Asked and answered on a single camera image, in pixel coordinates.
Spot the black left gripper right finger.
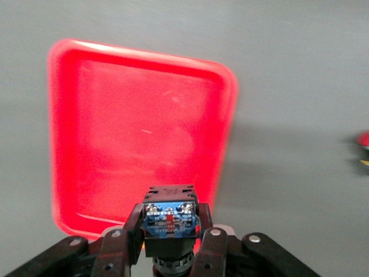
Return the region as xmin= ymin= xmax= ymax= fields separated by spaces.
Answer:
xmin=191 ymin=203 xmax=321 ymax=277

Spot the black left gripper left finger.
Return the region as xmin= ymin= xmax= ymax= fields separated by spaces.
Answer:
xmin=2 ymin=203 xmax=145 ymax=277

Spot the black push-button switch module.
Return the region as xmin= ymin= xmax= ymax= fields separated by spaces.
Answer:
xmin=142 ymin=184 xmax=200 ymax=277

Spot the red plastic tray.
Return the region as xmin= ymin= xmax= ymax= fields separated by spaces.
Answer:
xmin=46 ymin=38 xmax=239 ymax=241

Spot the red push button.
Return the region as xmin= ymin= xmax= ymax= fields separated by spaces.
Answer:
xmin=356 ymin=130 xmax=369 ymax=151

